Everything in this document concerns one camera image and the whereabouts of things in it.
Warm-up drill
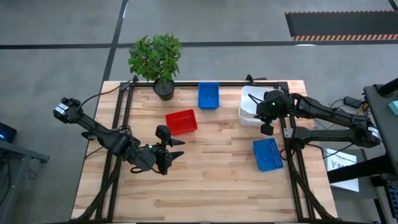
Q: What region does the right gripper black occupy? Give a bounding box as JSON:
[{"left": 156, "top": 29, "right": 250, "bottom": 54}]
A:
[{"left": 256, "top": 89, "right": 293, "bottom": 137}]

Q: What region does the dark grey side table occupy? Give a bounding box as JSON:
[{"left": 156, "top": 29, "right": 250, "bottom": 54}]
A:
[{"left": 363, "top": 83, "right": 398, "bottom": 175}]

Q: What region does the green leafy plant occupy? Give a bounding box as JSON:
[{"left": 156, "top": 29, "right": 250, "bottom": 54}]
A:
[{"left": 127, "top": 33, "right": 183, "bottom": 82}]

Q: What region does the black table clamp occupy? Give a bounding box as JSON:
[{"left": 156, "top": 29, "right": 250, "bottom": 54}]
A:
[{"left": 245, "top": 73, "right": 268, "bottom": 82}]

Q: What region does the black device with blue light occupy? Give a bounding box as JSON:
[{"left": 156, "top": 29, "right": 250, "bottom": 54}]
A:
[{"left": 0, "top": 121, "right": 18, "bottom": 144}]

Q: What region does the black plant pot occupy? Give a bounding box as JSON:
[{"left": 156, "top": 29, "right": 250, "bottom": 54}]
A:
[{"left": 152, "top": 77, "right": 176, "bottom": 101}]

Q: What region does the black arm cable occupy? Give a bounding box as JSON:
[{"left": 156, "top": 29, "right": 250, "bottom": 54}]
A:
[{"left": 77, "top": 79, "right": 135, "bottom": 108}]

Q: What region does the black aluminium table frame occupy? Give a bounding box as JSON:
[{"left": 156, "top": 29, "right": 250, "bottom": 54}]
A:
[{"left": 70, "top": 74, "right": 338, "bottom": 224}]

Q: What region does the white plastic bin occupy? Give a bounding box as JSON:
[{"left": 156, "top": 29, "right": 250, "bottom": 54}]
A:
[{"left": 238, "top": 85, "right": 282, "bottom": 128}]

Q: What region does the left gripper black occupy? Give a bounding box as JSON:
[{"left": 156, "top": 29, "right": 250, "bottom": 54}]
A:
[{"left": 130, "top": 124, "right": 187, "bottom": 176}]

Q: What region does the blue crate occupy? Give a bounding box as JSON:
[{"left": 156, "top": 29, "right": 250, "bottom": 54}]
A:
[{"left": 387, "top": 183, "right": 398, "bottom": 212}]

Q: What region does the black hazard-striped floor mat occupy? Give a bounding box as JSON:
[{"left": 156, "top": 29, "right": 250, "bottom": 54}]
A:
[{"left": 285, "top": 10, "right": 398, "bottom": 42}]

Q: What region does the black support beam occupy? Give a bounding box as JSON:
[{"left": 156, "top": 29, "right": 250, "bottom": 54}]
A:
[{"left": 326, "top": 154, "right": 398, "bottom": 184}]

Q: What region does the grey metal cart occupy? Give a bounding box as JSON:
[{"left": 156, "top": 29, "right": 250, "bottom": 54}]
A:
[{"left": 0, "top": 138, "right": 50, "bottom": 224}]

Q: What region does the white paper sign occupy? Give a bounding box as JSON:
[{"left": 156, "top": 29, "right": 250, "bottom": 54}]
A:
[{"left": 323, "top": 147, "right": 361, "bottom": 193}]

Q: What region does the black power adapter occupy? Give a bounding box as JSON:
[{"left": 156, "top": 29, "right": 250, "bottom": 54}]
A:
[{"left": 343, "top": 96, "right": 363, "bottom": 109}]

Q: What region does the blue plastic slotted basket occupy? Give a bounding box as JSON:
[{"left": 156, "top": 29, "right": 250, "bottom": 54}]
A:
[
  {"left": 197, "top": 82, "right": 220, "bottom": 110},
  {"left": 252, "top": 138, "right": 284, "bottom": 172}
]

